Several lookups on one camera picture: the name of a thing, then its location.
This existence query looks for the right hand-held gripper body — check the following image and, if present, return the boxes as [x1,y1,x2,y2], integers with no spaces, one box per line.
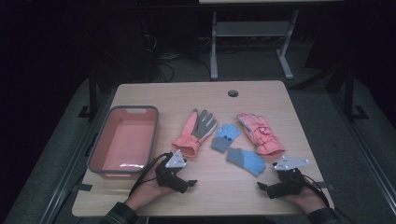
[266,156,310,200]

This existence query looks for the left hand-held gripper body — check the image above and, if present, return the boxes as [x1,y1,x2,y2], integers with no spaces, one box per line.
[154,149,190,194]

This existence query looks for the plain blue glove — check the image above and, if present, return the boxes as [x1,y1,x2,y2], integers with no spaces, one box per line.
[225,147,267,177]

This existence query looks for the pink glove with grey palm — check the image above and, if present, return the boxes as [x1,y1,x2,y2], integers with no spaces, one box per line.
[171,108,219,159]

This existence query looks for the pink padded glove with print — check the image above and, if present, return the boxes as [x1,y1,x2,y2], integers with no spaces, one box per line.
[235,112,286,160]

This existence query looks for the pink basket with grey rim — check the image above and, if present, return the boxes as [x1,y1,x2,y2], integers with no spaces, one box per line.
[87,105,161,180]

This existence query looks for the blue glove with dots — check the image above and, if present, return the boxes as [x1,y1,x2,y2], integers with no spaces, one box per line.
[209,123,243,154]

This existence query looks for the person's right hand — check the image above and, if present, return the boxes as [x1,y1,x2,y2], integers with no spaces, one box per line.
[281,182,329,215]

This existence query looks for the person's left hand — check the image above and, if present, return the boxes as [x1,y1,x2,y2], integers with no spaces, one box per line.
[123,167,176,213]

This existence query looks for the black tape strip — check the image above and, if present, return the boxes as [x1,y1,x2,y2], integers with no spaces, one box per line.
[317,181,336,191]
[72,183,93,192]

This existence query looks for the black metal stand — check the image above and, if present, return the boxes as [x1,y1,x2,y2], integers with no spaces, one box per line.
[341,63,370,123]
[77,67,101,121]

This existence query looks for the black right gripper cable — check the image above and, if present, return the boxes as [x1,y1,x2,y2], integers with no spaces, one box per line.
[298,175,357,224]

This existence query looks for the grey metal rail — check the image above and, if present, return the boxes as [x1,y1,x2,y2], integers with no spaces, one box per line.
[39,92,117,224]
[329,92,396,217]

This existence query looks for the black cables on floor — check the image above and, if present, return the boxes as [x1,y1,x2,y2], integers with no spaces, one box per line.
[146,32,213,83]

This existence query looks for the grey metal table frame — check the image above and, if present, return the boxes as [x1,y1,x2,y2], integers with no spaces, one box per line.
[209,8,301,81]

